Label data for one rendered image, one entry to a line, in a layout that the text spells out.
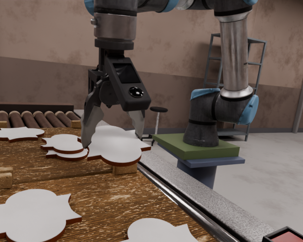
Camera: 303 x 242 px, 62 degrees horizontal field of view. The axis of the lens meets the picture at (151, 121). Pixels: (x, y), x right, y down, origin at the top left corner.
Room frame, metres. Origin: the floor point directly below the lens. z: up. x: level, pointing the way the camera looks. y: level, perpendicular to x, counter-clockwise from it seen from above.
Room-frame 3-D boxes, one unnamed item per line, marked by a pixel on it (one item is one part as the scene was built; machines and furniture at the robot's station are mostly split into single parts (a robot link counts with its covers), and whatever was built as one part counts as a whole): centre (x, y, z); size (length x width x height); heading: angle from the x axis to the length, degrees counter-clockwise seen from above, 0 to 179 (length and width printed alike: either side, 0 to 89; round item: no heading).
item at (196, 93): (1.05, -0.22, 1.07); 0.13 x 0.12 x 0.14; 53
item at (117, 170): (0.57, 0.05, 0.95); 0.06 x 0.02 x 0.03; 121
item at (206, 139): (1.05, -0.22, 0.95); 0.15 x 0.15 x 0.10
